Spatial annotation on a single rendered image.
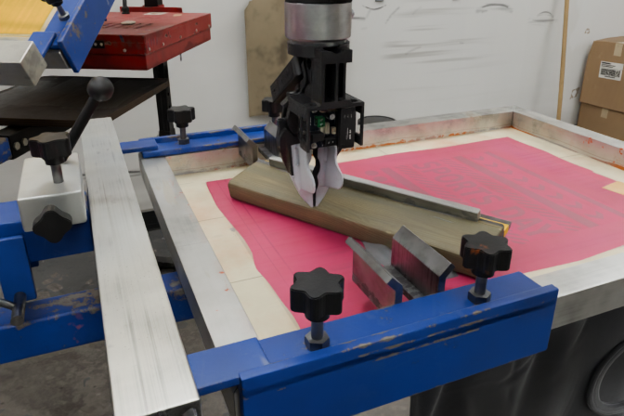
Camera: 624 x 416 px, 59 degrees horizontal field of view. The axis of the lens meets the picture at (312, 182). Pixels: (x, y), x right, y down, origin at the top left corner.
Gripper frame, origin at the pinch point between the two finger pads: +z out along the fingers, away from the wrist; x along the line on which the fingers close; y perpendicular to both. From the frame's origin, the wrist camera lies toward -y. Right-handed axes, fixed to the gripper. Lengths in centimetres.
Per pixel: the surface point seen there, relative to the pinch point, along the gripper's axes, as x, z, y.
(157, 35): -5, -9, -92
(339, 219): 2.0, 2.0, 4.4
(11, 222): -34.2, -4.1, 3.0
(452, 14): 169, 2, -200
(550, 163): 47.3, 4.5, -5.5
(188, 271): -18.3, 0.9, 11.1
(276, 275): -8.5, 4.5, 9.9
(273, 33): 62, 6, -193
